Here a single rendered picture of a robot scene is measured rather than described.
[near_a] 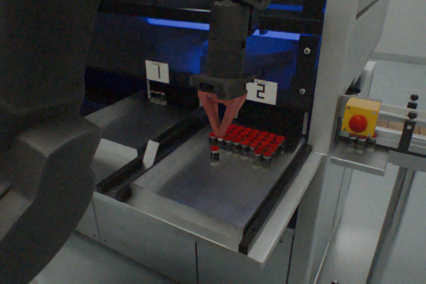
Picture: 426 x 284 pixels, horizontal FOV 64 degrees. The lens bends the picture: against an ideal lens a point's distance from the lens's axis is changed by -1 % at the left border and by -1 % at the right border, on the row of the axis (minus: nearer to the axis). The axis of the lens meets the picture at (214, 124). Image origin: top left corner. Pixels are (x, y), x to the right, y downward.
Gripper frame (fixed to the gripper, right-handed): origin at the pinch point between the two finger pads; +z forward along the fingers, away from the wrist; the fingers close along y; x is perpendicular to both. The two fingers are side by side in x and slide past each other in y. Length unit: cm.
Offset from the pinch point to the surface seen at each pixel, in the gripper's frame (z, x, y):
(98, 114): 14, 54, 24
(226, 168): 17.1, 7.5, 20.6
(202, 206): 19.4, 5.4, 6.1
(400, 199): 28, -32, 55
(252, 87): 0.0, 9.5, 36.1
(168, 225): 21.5, 8.8, -0.8
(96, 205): 69, 82, 47
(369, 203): 84, -25, 159
